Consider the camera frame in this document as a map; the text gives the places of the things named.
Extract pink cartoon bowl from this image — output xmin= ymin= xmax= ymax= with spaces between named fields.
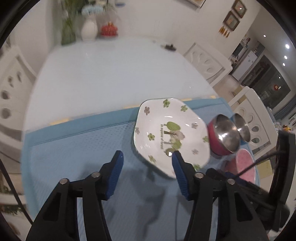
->
xmin=225 ymin=149 xmax=256 ymax=184

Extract blue steel bowl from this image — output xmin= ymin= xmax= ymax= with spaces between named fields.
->
xmin=231 ymin=113 xmax=251 ymax=145

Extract red steel bowl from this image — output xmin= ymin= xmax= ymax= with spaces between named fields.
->
xmin=207 ymin=114 xmax=240 ymax=156

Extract larger white floral plate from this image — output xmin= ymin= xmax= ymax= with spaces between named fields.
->
xmin=133 ymin=98 xmax=211 ymax=178

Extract light blue table mat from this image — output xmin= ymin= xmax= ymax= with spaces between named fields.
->
xmin=21 ymin=97 xmax=261 ymax=241

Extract near right white chair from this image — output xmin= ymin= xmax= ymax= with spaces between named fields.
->
xmin=228 ymin=86 xmax=278 ymax=159

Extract white chair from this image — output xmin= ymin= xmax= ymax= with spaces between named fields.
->
xmin=1 ymin=46 xmax=36 ymax=162
xmin=228 ymin=86 xmax=278 ymax=159
xmin=183 ymin=42 xmax=233 ymax=87

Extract far right white chair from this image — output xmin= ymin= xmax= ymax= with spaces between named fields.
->
xmin=183 ymin=42 xmax=233 ymax=87

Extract far left white chair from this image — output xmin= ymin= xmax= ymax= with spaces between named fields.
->
xmin=1 ymin=46 xmax=36 ymax=162

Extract orange hanging ornaments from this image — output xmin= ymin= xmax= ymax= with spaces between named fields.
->
xmin=219 ymin=25 xmax=232 ymax=38

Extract small black lid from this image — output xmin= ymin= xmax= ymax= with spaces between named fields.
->
xmin=162 ymin=44 xmax=177 ymax=52

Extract small framed picture lower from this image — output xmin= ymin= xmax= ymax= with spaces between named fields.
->
xmin=223 ymin=11 xmax=240 ymax=31

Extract white flower vase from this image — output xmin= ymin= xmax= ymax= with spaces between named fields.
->
xmin=81 ymin=15 xmax=98 ymax=42

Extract red lidded cup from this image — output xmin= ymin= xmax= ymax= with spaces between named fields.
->
xmin=100 ymin=22 xmax=118 ymax=37

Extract glass vase with greenery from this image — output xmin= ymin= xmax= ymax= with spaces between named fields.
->
xmin=61 ymin=0 xmax=81 ymax=45

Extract black cable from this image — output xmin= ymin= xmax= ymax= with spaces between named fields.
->
xmin=0 ymin=159 xmax=34 ymax=225

